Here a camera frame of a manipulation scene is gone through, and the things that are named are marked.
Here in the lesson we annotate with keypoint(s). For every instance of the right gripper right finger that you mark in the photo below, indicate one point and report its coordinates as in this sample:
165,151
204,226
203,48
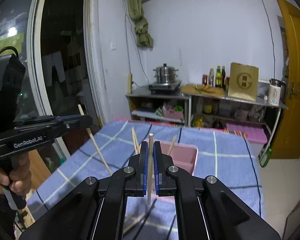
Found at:
159,169

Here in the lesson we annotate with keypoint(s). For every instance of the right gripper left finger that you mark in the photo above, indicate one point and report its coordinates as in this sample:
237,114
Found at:
141,174

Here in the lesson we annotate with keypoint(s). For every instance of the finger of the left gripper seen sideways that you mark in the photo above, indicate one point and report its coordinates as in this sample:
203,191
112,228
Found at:
73,122

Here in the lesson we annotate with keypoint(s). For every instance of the wooden chopstick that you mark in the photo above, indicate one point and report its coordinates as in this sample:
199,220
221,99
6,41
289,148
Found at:
98,150
149,168

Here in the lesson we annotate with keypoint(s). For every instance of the metal kitchen shelf left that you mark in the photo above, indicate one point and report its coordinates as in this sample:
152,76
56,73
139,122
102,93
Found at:
145,106

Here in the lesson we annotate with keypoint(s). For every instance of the metal kitchen shelf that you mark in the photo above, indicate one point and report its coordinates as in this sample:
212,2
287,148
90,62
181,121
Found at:
145,106
227,109

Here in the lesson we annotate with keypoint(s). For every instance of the metal kitchen shelf right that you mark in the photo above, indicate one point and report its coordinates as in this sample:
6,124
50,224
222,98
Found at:
227,109

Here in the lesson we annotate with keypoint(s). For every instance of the person's left hand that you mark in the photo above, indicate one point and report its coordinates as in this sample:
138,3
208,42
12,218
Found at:
19,179

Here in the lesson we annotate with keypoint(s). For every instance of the chopstick in basket left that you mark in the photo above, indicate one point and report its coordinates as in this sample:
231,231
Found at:
135,141

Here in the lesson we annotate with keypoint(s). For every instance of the chopstick in basket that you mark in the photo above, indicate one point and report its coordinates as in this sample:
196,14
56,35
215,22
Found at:
171,145
135,141

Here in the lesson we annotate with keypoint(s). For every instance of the chopstick in basket right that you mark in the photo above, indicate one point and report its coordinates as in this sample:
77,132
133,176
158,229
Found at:
171,145

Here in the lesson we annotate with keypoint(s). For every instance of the pink plastic utensil basket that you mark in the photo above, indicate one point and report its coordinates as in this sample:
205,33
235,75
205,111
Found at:
180,166

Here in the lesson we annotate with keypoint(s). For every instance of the pink small basket on shelf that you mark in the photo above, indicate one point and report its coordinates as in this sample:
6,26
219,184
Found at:
172,114

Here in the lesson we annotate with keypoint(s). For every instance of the chopstick lying on cloth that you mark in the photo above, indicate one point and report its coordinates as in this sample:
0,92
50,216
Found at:
138,220

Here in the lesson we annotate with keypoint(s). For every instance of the blue checkered table cloth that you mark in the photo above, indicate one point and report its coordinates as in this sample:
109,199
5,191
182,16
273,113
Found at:
201,152

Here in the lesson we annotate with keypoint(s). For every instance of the black induction cooker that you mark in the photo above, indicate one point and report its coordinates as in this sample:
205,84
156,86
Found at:
164,88

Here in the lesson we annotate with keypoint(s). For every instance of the wooden cutting board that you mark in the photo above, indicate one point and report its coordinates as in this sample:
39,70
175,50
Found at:
198,89

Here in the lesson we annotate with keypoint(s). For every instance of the stainless steel steamer pot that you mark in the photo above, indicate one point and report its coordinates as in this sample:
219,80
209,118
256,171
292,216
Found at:
165,74

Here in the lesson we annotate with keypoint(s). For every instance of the pink storage box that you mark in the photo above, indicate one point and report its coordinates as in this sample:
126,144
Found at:
253,133

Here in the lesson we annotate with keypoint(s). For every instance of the green bottle on floor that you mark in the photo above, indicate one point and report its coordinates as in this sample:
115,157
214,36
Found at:
264,157

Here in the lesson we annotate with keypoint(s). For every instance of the green oil bottle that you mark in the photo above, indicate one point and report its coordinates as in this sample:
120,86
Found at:
218,77

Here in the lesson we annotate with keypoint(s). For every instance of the dark soy sauce bottle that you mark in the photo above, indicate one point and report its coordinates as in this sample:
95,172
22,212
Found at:
223,77

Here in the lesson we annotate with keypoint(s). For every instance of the green hanging cloth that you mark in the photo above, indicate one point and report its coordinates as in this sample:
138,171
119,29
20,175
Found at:
136,13

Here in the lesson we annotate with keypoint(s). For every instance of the golden gift box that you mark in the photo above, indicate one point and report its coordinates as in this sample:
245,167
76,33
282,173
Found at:
243,82

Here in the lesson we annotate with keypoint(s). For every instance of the yellow wooden door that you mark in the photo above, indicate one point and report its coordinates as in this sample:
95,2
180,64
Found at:
286,144

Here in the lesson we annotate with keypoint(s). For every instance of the white electric kettle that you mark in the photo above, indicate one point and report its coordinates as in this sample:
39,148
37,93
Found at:
276,91

